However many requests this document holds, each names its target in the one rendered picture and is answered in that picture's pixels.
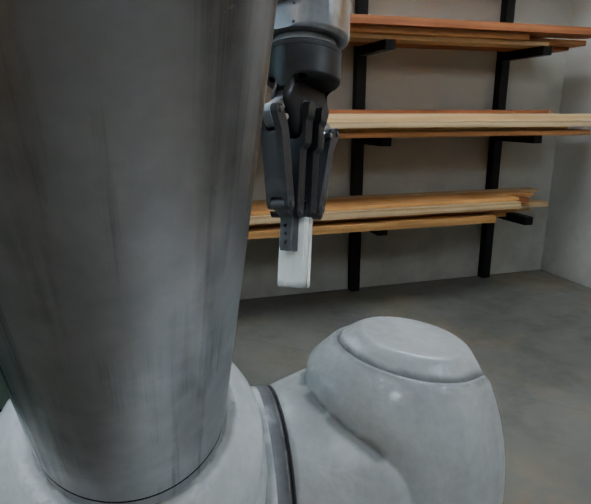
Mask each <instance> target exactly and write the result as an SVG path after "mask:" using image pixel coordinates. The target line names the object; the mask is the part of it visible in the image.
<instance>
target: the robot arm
mask: <svg viewBox="0 0 591 504"><path fill-rule="evenodd" d="M351 3H352V0H0V376H1V379H2V381H3V383H4V386H5V388H6V390H7V393H8V395H9V397H10V398H9V400H8V401H7V403H6V404H5V406H4V408H3V409H2V411H1V412H0V504H503V495H504V482H505V449H504V438H503V431H502V425H501V419H500V415H499V411H498V407H497V403H496V399H495V396H494V393H493V389H492V386H491V383H490V381H489V380H488V378H487V377H486V376H485V375H484V374H483V372H482V370H481V368H480V366H479V364H478V362H477V360H476V358H475V357H474V355H473V353H472V351H471V350H470V348H469V347H468V346H467V344H465V343H464V342H463V341H462V340H461V339H460V338H458V337H457V336H455V335H454V334H452V333H450V332H448V331H446V330H444V329H442V328H439V327H437V326H434V325H431V324H428V323H424V322H421V321H417V320H412V319H407V318H401V317H390V316H379V317H370V318H365V319H362V320H360V321H357V322H355V323H353V324H351V325H348V326H345V327H342V328H340V329H338V330H336V331H335V332H333V333H332V334H331V335H329V336H328V337H327V338H325V339H324V340H323V341H322V342H321V343H319V344H318V345H317V346H316V347H315V348H314V349H313V350H312V351H311V352H310V354H309V357H308V359H307V366H306V368H305V369H302V370H300V371H297V372H295V373H293V374H291V375H289V376H287V377H284V378H282V379H280V380H278V381H276V382H274V383H271V384H269V385H267V386H250V385H249V383H248V382H247V380H246V379H245V377H244V376H243V374H242V373H241V371H240V370H239V369H238V368H237V367H236V365H235V364H234V363H233V362H232V358H233V350H234V342H235V334H236V326H237V318H238V310H239V302H240V294H241V286H242V278H243V270H244V262H245V254H246V246H247V239H248V231H249V223H250V215H251V207H252V199H253V191H254V183H255V175H256V167H257V159H258V151H259V143H260V136H261V147H262V159H263V170H264V181H265V192H266V203H267V208H268V209H269V210H274V211H270V215H271V217H273V218H280V238H279V261H278V284H277V285H278V286H282V287H293V288H309V287H310V268H311V246H312V224H313V220H321V219H322V217H323V213H324V211H325V205H326V198H327V192H328V186H329V180H330V174H331V167H332V161H333V155H334V149H335V146H336V144H337V141H338V139H339V130H338V128H330V126H329V124H328V122H327V119H328V116H329V110H328V104H327V96H328V95H329V94H330V93H331V92H332V91H334V90H336V89H337V88H338V87H339V85H340V80H341V59H342V52H341V50H343V49H344V48H345V47H346V46H347V45H348V43H349V39H350V17H351ZM267 85H268V86H269V87H270V88H271V89H273V91H272V95H271V101H269V102H268V103H265V96H266V88H267Z"/></svg>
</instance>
